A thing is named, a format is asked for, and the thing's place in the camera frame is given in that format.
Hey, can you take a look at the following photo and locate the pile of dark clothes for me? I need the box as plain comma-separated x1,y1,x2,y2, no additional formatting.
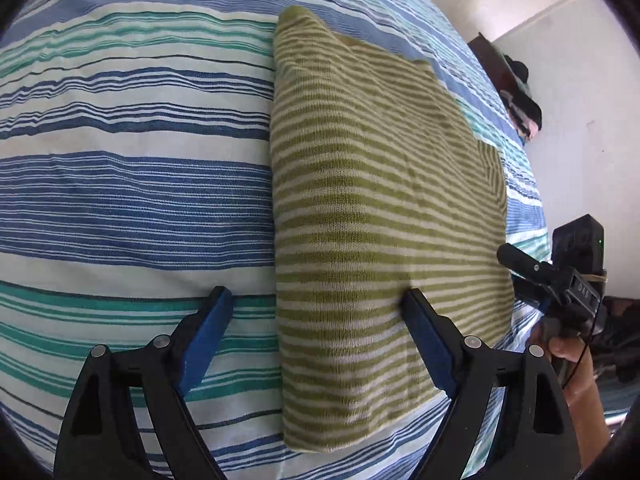
499,52,544,142

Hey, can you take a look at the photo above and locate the person's right hand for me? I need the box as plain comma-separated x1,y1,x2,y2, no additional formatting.
530,317,596,396

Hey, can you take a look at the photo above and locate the thin black cable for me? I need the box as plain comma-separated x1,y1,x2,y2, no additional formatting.
574,305,603,393

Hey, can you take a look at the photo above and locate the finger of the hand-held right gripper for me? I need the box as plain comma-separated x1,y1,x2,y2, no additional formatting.
496,243,571,301

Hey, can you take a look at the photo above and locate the green striped knit cardigan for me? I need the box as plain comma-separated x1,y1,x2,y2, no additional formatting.
268,5,516,456

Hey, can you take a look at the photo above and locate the person's right forearm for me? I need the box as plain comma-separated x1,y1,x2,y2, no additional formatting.
562,355,607,456

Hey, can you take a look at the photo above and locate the dark cloth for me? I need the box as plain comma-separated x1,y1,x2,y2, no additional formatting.
597,296,640,385

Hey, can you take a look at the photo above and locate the dark wooden furniture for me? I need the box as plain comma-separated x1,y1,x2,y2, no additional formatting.
467,32,507,92

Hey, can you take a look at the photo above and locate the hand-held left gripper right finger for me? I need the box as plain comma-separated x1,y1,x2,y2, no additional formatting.
401,287,583,480

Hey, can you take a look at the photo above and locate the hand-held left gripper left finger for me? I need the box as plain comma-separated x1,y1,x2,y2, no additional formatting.
52,286,235,480

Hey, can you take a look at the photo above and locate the blue striped bed sheet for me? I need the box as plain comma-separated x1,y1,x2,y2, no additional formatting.
0,0,553,480

